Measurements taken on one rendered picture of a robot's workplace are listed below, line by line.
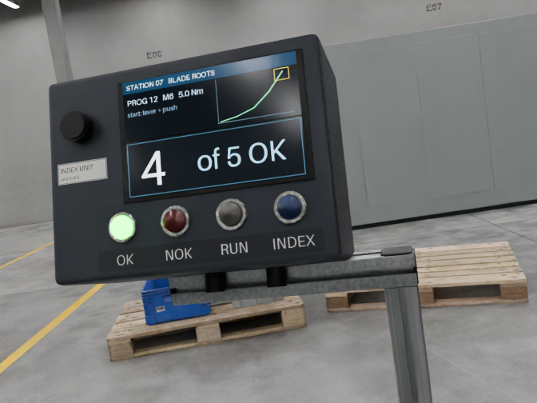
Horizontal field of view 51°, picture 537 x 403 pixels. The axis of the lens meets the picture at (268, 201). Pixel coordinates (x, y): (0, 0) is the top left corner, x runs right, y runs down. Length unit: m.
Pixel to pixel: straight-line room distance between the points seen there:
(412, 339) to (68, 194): 0.34
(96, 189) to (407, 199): 6.01
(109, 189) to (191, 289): 0.13
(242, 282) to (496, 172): 6.22
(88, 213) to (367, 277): 0.26
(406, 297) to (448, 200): 6.06
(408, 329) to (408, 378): 0.04
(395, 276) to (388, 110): 5.87
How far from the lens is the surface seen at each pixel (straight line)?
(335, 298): 3.70
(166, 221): 0.48
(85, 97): 0.55
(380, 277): 0.52
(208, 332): 3.50
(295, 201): 0.45
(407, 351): 0.55
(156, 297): 3.57
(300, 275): 0.53
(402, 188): 6.43
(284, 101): 0.48
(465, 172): 6.59
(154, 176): 0.50
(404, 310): 0.54
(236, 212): 0.46
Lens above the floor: 1.17
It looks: 6 degrees down
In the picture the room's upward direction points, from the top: 9 degrees counter-clockwise
